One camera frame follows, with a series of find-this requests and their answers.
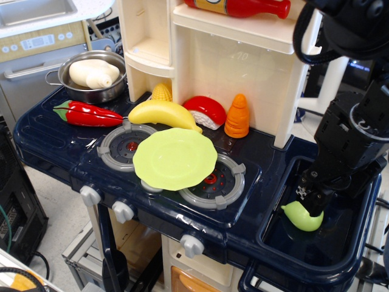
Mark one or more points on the light green toy plate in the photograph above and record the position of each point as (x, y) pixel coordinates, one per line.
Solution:
(174, 159)

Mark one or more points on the green toy pear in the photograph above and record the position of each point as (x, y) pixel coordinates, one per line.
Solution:
(301, 218)

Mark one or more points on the navy cream toy kitchen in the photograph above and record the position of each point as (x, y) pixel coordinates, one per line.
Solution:
(230, 227)

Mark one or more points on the red toy chili pepper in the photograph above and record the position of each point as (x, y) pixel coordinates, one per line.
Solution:
(87, 115)

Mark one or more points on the white pipe stand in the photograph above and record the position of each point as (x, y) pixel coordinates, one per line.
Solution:
(324, 82)

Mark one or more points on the yellow toy banana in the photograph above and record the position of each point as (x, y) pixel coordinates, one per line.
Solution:
(163, 112)

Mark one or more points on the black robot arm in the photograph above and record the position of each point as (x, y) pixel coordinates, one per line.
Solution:
(354, 29)

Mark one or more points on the orange toy carrot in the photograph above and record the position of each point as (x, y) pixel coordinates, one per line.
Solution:
(237, 120)

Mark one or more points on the grey toy dishwasher unit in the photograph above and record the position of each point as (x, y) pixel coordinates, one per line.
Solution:
(27, 57)

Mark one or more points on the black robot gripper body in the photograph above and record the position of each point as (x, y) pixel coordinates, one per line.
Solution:
(352, 138)

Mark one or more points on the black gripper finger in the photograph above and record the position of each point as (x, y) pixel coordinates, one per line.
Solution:
(317, 200)
(305, 186)

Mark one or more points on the cream toy bottle in pot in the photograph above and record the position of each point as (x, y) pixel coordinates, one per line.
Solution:
(93, 73)

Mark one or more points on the red white toy sushi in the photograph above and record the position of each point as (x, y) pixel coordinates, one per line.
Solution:
(206, 111)

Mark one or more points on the yellow toy corn cob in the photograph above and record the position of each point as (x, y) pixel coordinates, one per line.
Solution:
(162, 91)

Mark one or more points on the red toy ketchup bottle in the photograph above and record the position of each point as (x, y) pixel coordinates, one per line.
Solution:
(243, 8)

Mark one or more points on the small steel pot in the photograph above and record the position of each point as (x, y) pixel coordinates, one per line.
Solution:
(84, 94)

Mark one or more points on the black computer tower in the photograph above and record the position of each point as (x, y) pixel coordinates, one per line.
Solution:
(23, 220)

